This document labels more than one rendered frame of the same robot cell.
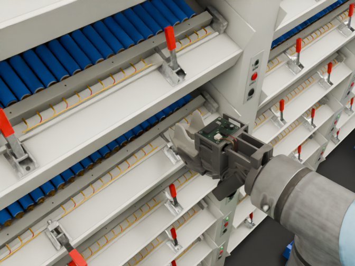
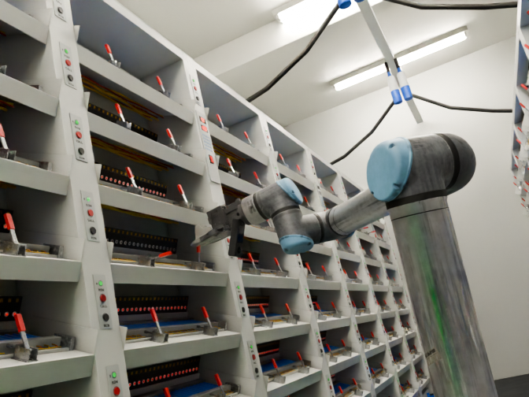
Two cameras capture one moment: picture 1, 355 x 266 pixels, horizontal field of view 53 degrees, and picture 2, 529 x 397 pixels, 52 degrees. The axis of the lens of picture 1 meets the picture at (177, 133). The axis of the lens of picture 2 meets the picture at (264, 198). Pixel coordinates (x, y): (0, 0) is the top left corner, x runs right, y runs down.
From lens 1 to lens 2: 1.51 m
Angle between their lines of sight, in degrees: 66
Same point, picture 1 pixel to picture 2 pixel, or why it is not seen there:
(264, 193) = (246, 201)
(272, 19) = not seen: hidden behind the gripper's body
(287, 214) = (258, 197)
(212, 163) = (220, 220)
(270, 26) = not seen: hidden behind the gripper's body
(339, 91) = (312, 347)
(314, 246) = (274, 197)
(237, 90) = (221, 243)
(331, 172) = not seen: outside the picture
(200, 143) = (211, 216)
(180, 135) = (199, 231)
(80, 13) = (153, 147)
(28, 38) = (140, 144)
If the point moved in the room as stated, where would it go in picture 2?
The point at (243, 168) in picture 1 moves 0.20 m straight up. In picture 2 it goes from (235, 213) to (222, 153)
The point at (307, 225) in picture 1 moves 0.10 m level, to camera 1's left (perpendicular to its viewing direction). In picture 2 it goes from (267, 192) to (235, 195)
